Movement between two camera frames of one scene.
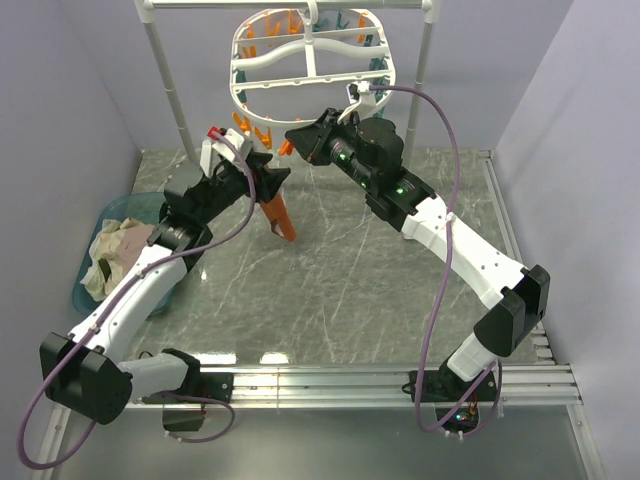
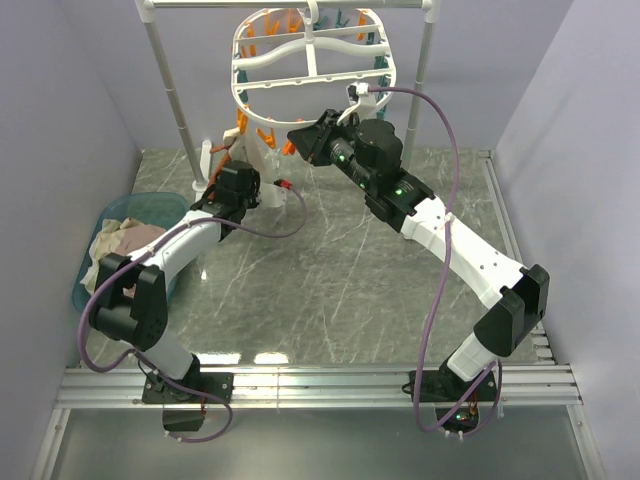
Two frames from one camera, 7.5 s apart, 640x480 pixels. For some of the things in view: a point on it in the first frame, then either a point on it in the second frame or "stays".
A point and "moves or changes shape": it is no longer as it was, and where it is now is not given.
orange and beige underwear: [279, 216] moves or changes shape
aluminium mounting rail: [524, 386] stays
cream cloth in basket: [108, 265] stays
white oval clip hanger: [311, 65] stays
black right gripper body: [335, 142] stays
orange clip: [244, 124] moves or changes shape
